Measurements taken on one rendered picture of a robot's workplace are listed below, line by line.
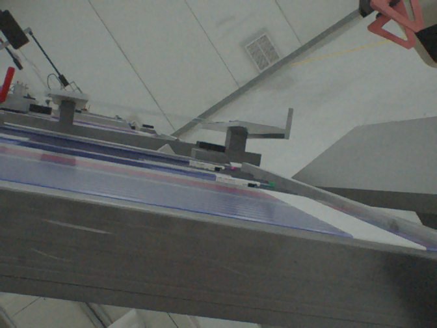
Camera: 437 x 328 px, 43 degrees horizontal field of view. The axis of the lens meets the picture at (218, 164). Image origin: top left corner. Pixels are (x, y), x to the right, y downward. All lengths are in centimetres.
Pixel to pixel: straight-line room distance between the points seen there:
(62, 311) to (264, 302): 156
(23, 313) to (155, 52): 689
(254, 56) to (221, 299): 845
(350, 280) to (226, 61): 832
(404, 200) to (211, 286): 61
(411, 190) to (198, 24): 785
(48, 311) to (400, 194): 128
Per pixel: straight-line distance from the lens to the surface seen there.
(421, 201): 90
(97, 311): 185
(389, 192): 95
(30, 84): 533
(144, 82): 846
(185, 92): 852
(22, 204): 34
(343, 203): 62
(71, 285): 35
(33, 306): 190
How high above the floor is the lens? 96
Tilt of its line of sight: 11 degrees down
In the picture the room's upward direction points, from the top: 33 degrees counter-clockwise
